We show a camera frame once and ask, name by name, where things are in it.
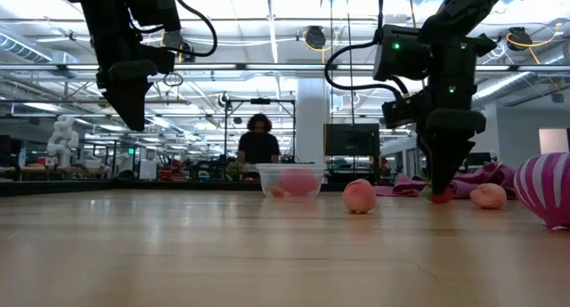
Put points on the large black monitor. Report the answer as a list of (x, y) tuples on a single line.
[(352, 139)]

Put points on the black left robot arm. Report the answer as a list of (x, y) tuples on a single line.
[(111, 4)]

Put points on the long ceiling light rail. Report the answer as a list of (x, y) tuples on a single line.
[(276, 67)]

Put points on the pink peach toy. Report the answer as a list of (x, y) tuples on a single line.
[(359, 196)]

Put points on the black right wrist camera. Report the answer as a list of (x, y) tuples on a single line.
[(401, 113)]

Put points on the small green potted plant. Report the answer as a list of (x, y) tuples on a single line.
[(234, 169)]

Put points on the red tomato toy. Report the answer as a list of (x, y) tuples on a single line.
[(299, 182)]

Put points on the white board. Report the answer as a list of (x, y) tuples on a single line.
[(553, 140)]

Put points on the small red orange toy fruit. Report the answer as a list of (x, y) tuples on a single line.
[(278, 191)]

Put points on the purple white striped onion toy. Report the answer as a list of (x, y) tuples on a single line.
[(545, 189)]

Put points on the person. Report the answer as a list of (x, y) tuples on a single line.
[(258, 149)]

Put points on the white structural column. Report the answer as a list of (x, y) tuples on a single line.
[(311, 120)]

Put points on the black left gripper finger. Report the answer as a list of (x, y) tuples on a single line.
[(131, 102)]

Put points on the black metal gantry frame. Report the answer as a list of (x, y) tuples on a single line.
[(226, 133)]

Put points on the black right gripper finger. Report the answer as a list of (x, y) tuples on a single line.
[(450, 151)]

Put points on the pale orange potato toy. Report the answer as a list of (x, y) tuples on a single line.
[(489, 196)]

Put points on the magenta cloth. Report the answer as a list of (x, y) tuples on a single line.
[(476, 180)]

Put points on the red strawberry toy green leaves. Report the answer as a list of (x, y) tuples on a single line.
[(442, 197)]

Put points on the clear plastic tupperware container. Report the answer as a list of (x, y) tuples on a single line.
[(291, 175)]

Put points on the small black monitor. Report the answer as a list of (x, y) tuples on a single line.
[(478, 159)]

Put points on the silver ventilation duct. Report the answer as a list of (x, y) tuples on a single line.
[(512, 86)]

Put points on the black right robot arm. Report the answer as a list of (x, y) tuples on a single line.
[(463, 4)]

